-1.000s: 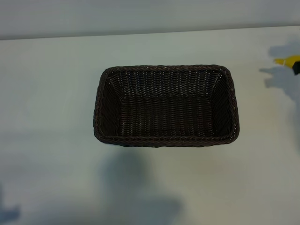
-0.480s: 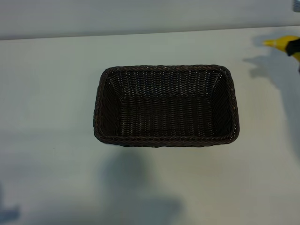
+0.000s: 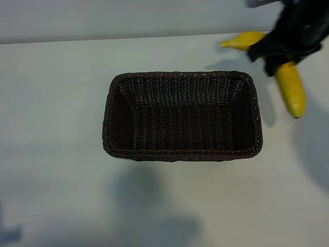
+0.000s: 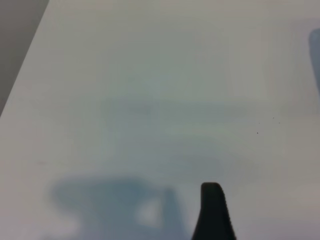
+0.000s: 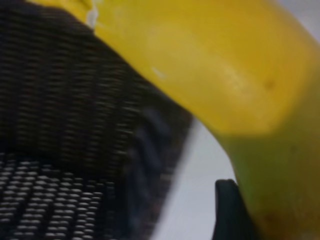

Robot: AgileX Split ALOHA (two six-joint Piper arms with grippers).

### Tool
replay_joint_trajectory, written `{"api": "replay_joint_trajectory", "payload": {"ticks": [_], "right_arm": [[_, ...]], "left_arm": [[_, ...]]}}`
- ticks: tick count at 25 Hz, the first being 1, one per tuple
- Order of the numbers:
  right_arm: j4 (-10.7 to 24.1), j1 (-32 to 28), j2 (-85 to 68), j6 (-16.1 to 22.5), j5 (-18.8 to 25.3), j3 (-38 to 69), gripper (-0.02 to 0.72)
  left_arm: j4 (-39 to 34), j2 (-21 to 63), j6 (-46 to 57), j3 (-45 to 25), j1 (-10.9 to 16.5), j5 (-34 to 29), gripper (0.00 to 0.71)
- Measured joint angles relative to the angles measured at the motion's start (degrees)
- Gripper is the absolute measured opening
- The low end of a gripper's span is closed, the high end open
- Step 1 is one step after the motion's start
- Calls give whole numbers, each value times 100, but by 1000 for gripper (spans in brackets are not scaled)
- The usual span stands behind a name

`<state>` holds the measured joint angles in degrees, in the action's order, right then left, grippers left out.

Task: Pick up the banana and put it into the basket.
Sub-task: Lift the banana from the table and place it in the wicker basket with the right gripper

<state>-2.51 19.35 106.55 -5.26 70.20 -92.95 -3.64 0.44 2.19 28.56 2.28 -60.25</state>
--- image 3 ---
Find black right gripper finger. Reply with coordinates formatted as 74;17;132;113
264;44;322;78
247;40;284;64

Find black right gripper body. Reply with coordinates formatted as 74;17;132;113
267;5;329;52

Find yellow banana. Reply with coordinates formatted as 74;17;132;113
219;30;307;120

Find dark brown woven wicker basket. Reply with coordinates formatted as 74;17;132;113
102;70;264;163

